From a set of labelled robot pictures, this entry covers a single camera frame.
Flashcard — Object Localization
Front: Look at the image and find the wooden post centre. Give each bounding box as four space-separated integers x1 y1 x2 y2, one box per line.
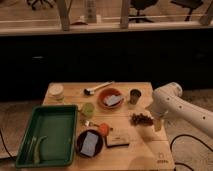
120 0 131 29

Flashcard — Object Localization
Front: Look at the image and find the dark plastic cup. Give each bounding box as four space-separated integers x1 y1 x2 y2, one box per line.
129 89 142 105

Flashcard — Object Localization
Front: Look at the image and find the black office chair left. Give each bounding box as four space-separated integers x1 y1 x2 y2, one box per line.
26 0 53 11

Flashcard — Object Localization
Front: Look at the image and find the wooden post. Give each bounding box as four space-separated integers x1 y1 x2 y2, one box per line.
56 0 70 31
199 0 213 26
120 0 131 29

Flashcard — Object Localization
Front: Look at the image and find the green plastic tray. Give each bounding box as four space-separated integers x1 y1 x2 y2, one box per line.
15 105 78 168

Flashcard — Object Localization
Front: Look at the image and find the black office chair centre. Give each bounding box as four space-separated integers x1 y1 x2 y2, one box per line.
129 0 158 23

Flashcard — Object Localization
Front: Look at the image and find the wooden post left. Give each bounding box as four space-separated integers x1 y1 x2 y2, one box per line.
56 0 70 31

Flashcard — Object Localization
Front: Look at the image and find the small green cup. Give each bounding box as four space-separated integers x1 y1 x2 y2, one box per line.
82 103 95 118

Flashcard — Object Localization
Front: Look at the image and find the orange bowl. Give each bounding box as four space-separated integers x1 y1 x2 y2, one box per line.
97 88 124 109

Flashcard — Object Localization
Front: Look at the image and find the grey sponge on plate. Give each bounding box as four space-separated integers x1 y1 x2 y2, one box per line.
81 132 98 157

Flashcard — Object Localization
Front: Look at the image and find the wooden post right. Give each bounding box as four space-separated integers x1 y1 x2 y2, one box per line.
199 0 213 26

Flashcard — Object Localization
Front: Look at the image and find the brown rectangular block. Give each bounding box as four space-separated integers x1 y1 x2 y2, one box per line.
105 133 130 148

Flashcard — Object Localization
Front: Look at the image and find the small orange fruit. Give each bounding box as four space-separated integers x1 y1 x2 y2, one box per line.
98 123 110 136

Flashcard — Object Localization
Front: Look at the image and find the black office chair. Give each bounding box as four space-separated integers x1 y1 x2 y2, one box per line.
129 0 158 23
171 0 203 21
26 0 53 11

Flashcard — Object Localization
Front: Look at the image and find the green vegetable in tray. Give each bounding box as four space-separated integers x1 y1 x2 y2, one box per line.
33 136 47 164

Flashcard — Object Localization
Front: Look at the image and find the grey sponge in orange bowl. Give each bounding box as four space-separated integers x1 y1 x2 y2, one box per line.
103 95 122 106

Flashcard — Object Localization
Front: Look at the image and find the dark round plate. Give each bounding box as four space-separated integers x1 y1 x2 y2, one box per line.
76 129 103 158

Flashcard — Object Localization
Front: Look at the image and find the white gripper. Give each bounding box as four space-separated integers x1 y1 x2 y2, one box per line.
147 103 166 132

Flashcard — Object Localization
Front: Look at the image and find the black office chair right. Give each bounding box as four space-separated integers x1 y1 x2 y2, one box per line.
171 0 203 21

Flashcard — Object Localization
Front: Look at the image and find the black cable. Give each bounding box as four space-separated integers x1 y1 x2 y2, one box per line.
0 129 16 163
169 133 213 171

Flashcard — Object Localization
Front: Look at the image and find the black cable left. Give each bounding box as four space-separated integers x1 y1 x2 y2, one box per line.
0 129 16 163

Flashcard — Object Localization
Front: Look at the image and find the black cable right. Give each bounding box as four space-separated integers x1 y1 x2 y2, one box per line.
169 133 213 171

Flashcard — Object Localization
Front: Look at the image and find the bunch of dark grapes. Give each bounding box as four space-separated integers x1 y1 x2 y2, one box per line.
130 113 153 126

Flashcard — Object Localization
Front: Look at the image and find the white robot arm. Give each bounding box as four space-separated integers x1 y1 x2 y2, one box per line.
147 82 213 138

